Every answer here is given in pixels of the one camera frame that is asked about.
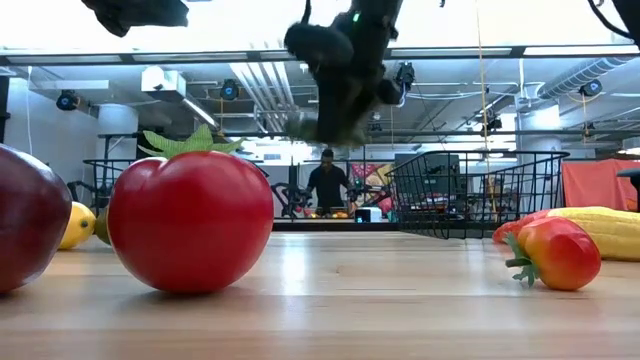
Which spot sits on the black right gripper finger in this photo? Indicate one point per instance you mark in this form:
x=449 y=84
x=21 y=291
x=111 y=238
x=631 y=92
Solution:
x=330 y=125
x=357 y=127

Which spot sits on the large red tomato green leaf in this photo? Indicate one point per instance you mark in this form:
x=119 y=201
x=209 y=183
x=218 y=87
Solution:
x=190 y=220

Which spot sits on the green avocado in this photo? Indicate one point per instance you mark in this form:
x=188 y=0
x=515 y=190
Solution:
x=102 y=227

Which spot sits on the yellow lemon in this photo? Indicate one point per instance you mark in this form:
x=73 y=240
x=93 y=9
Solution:
x=77 y=225

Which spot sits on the small orange red tomato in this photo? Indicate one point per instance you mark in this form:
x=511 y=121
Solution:
x=560 y=255

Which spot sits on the yellow corn cob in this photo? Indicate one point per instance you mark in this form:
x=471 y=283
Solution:
x=610 y=232

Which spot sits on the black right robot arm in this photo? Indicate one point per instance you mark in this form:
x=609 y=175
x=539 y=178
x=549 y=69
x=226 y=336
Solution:
x=631 y=15

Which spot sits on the black ceiling spotlight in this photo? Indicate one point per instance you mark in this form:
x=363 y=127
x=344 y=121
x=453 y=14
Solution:
x=406 y=75
x=67 y=100
x=229 y=90
x=591 y=87

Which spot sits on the colourful poster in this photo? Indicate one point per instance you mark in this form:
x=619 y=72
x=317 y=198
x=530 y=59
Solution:
x=372 y=182

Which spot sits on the person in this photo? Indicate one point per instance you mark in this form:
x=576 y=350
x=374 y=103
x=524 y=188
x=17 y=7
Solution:
x=327 y=185

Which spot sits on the white ceiling unit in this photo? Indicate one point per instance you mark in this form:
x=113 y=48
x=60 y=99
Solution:
x=162 y=82

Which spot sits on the white box device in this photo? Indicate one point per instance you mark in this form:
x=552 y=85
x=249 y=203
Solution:
x=368 y=215

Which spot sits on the dark red apple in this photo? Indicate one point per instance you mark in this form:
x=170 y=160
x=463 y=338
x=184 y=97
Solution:
x=25 y=220

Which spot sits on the orange cloth partition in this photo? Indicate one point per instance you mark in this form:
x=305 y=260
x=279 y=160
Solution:
x=595 y=185

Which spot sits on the black metal rig frame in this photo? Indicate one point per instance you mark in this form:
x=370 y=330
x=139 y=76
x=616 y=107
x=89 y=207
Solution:
x=325 y=226

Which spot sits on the silver ventilation duct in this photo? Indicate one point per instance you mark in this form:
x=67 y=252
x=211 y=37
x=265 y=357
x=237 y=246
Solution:
x=580 y=75

